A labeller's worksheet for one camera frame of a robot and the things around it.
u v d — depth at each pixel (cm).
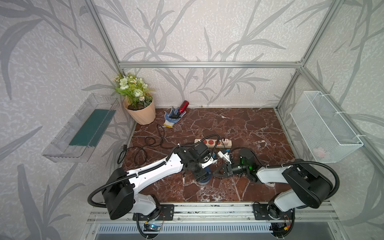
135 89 91
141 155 94
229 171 71
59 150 58
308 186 45
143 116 102
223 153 78
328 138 62
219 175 74
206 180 77
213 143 71
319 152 72
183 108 117
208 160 65
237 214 74
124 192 39
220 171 75
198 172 68
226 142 93
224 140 92
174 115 115
